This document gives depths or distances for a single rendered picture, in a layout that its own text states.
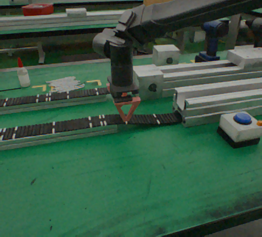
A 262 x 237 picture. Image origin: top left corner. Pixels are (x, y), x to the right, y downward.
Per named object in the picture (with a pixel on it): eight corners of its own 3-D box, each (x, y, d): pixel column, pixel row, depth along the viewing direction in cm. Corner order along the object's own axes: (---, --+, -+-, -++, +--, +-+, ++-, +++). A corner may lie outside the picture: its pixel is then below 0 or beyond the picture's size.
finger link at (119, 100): (133, 110, 67) (133, 81, 62) (140, 123, 61) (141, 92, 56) (110, 113, 66) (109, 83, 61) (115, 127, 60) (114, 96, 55)
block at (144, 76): (140, 104, 79) (141, 79, 75) (131, 89, 90) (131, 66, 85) (164, 101, 81) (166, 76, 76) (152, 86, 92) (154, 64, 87)
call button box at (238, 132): (233, 149, 59) (239, 130, 56) (213, 128, 68) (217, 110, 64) (258, 144, 61) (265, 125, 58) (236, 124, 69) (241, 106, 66)
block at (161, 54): (158, 73, 104) (159, 52, 99) (152, 64, 113) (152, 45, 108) (179, 71, 105) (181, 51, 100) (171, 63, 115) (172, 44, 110)
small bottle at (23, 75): (27, 82, 95) (20, 55, 89) (32, 85, 93) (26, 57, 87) (19, 85, 92) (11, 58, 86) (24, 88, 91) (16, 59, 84)
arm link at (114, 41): (117, 43, 51) (138, 39, 54) (102, 37, 56) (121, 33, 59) (119, 72, 55) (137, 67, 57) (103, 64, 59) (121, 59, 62)
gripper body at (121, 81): (128, 79, 66) (128, 54, 62) (139, 95, 58) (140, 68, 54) (107, 82, 65) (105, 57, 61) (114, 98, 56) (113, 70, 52)
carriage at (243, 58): (241, 75, 87) (245, 58, 83) (224, 65, 96) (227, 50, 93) (275, 71, 90) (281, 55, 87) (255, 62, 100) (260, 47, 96)
